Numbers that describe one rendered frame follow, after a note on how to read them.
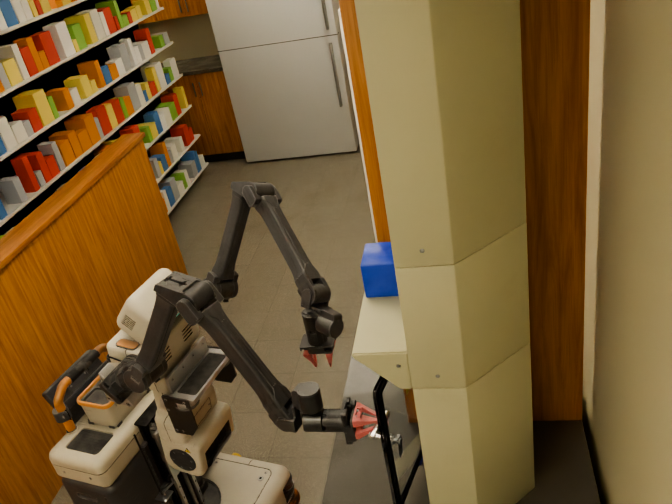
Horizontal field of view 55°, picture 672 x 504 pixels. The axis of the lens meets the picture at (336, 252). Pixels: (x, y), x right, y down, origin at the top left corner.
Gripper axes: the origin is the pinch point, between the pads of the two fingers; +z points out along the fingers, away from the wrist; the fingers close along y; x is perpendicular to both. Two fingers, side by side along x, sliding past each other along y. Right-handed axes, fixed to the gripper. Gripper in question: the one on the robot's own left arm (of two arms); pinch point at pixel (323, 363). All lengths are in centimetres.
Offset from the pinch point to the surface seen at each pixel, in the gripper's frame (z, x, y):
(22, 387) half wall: 51, 51, -162
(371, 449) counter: 15.7, -19.5, 14.6
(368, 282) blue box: -46, -26, 24
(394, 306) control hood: -41, -30, 29
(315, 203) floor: 110, 338, -85
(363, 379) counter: 15.7, 10.0, 8.8
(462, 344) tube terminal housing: -43, -46, 44
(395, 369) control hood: -37, -46, 30
